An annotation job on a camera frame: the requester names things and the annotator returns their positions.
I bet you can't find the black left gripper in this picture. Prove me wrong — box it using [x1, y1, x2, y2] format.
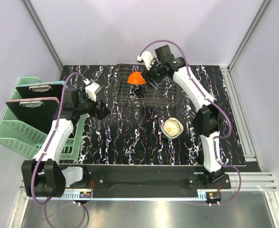
[75, 89, 111, 120]

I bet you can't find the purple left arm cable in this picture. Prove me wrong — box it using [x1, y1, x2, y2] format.
[30, 72, 93, 226]

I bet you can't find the black marble pattern mat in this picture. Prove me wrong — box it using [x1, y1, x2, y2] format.
[58, 65, 247, 166]

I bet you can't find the pink edged black clipboard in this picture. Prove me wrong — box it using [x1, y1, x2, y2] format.
[6, 97, 60, 134]

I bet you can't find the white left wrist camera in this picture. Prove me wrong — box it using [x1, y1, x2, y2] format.
[84, 79, 101, 102]

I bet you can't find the blue edged black clipboard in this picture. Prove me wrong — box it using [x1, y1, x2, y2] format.
[16, 78, 65, 102]

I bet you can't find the grey wire dish rack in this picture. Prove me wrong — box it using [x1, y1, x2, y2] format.
[110, 64, 181, 106]

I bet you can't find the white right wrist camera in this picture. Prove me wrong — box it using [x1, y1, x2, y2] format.
[137, 51, 154, 70]

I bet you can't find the aluminium frame rail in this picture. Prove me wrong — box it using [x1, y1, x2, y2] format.
[19, 172, 278, 200]

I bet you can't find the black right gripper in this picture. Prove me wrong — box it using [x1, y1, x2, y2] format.
[140, 58, 164, 89]

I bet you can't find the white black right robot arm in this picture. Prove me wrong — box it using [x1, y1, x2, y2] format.
[137, 45, 224, 188]

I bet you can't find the orange bowl white inside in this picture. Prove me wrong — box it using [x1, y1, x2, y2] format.
[127, 72, 146, 85]

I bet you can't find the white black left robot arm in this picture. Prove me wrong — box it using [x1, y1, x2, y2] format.
[21, 83, 110, 200]

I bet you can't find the yellow floral scalloped bowl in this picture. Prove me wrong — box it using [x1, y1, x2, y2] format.
[161, 117, 184, 140]

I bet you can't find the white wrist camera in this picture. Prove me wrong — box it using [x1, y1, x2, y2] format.
[137, 51, 154, 70]
[84, 79, 101, 102]

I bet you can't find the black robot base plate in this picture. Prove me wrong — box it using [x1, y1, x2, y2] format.
[63, 171, 232, 190]

